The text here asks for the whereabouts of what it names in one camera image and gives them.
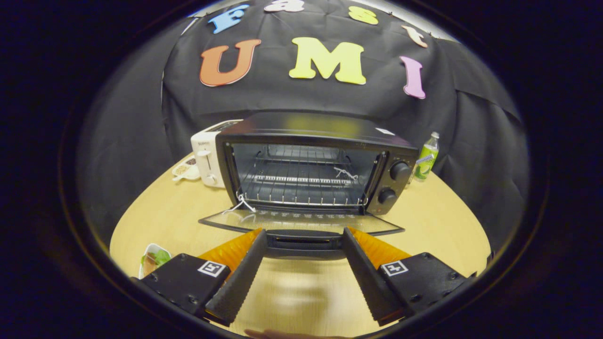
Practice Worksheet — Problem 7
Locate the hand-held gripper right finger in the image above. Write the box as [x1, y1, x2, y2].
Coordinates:
[342, 227, 477, 326]

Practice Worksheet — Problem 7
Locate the white plate with lettuce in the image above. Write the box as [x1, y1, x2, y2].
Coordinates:
[138, 243, 172, 279]

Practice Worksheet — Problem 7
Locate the white divided snack dish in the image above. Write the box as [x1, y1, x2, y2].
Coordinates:
[171, 157, 201, 182]

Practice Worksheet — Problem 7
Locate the black toaster oven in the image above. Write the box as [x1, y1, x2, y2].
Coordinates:
[199, 112, 420, 260]

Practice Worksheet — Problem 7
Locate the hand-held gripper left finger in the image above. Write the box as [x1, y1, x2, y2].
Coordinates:
[132, 228, 268, 326]

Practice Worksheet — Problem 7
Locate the green label drink bottle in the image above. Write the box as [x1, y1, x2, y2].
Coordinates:
[413, 132, 440, 182]

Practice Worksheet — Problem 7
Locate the white pop-up toaster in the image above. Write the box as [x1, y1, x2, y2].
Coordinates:
[190, 119, 244, 189]

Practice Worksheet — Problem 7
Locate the clear glass with striped straw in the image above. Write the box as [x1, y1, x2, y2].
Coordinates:
[407, 155, 432, 184]

